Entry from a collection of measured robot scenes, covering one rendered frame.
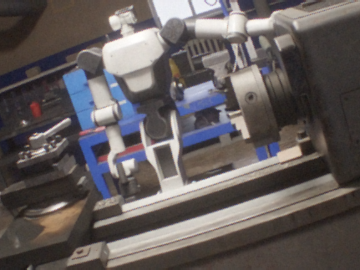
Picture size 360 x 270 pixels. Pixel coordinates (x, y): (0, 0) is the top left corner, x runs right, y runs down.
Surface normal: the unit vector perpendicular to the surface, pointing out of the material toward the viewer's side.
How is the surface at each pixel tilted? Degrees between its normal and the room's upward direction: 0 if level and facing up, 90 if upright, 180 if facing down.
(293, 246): 90
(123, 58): 87
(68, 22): 90
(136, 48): 87
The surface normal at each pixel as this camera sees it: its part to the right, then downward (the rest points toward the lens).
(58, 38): -0.04, 0.24
